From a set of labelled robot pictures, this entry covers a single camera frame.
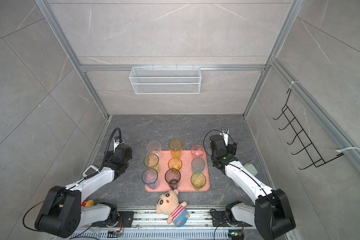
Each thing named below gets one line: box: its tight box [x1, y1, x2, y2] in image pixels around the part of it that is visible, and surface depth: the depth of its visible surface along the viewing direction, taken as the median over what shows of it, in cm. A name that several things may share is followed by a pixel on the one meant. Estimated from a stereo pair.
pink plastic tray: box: [145, 150, 210, 192], surface depth 85 cm
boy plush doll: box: [155, 189, 190, 227], surface depth 72 cm
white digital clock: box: [82, 165, 100, 178], surface depth 88 cm
